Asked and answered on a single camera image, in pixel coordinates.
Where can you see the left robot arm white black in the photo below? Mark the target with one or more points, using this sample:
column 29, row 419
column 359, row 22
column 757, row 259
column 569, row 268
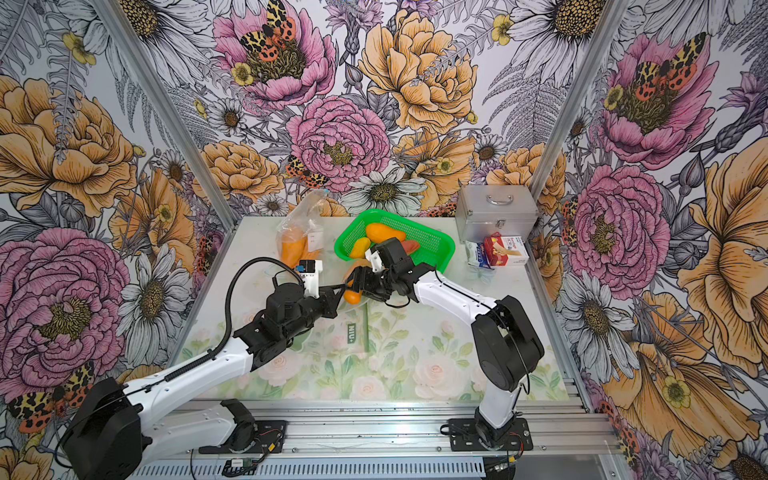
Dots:
column 120, row 427

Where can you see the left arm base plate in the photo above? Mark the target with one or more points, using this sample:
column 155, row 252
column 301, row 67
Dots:
column 260, row 437

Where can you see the blue white small packet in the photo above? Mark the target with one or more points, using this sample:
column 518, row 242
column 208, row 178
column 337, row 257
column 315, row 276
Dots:
column 476, row 256

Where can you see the red mango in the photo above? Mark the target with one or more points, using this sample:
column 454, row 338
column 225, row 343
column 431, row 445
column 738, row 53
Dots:
column 410, row 246

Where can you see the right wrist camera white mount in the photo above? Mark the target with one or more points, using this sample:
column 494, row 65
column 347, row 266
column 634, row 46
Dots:
column 375, row 260

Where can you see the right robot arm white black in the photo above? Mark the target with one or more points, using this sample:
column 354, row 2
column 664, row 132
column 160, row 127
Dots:
column 507, row 345

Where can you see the clear zip-top bag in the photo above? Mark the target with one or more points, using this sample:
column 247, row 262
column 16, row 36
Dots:
column 342, row 306
column 304, row 220

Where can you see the pile of clear zip bags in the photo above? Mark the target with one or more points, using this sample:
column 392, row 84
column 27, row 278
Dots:
column 347, row 334

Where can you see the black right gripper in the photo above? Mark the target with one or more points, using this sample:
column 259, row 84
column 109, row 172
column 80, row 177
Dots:
column 365, row 273

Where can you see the yellow wrinkled mango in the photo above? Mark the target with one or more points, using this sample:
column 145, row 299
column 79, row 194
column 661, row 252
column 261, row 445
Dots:
column 360, row 247

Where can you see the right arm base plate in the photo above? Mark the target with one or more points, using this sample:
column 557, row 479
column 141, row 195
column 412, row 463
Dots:
column 470, row 435

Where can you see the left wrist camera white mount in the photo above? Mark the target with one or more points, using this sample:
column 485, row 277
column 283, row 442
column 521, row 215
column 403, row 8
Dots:
column 309, row 271

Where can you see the aluminium front rail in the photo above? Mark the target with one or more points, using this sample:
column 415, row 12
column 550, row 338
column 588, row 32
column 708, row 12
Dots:
column 411, row 429

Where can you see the red white snack box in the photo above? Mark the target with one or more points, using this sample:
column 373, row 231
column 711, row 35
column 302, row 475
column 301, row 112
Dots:
column 505, row 251

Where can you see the green plastic basket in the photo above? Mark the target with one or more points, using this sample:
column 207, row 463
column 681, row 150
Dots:
column 436, row 248

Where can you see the silver metal case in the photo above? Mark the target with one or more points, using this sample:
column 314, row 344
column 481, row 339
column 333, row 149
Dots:
column 483, row 210

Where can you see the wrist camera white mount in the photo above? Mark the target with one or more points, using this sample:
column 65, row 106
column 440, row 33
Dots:
column 375, row 260
column 309, row 271

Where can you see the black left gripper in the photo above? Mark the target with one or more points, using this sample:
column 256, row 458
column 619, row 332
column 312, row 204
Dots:
column 330, row 299

